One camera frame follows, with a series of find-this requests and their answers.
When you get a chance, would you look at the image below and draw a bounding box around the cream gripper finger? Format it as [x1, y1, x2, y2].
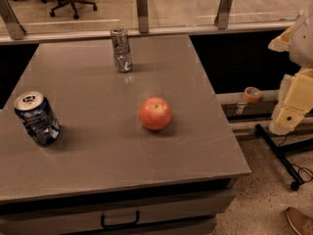
[269, 68, 313, 135]
[268, 27, 292, 52]

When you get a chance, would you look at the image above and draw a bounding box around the blue pepsi can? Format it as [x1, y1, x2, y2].
[14, 91, 61, 146]

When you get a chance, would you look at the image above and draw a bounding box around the red apple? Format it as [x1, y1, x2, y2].
[139, 97, 171, 130]

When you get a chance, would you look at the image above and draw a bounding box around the silver crushed can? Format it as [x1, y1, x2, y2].
[111, 27, 133, 72]

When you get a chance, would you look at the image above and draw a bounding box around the orange tape roll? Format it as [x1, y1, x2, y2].
[244, 87, 262, 103]

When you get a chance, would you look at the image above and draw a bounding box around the black stand leg with wheel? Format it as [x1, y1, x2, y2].
[254, 124, 313, 191]

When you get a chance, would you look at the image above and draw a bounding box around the brown shoe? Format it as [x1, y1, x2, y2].
[286, 207, 313, 235]

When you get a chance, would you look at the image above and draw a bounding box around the grey cabinet drawer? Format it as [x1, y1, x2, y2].
[0, 189, 235, 235]

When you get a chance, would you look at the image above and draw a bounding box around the right metal glass bracket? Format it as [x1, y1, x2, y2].
[214, 0, 233, 29]

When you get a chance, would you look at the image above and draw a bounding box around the metal glass bracket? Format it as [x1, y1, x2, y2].
[136, 0, 149, 33]
[214, 0, 233, 29]

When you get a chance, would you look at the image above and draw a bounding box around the middle metal glass bracket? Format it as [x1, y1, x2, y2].
[136, 0, 149, 33]

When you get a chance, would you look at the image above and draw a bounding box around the black drawer handle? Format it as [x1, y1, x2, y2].
[100, 211, 140, 230]

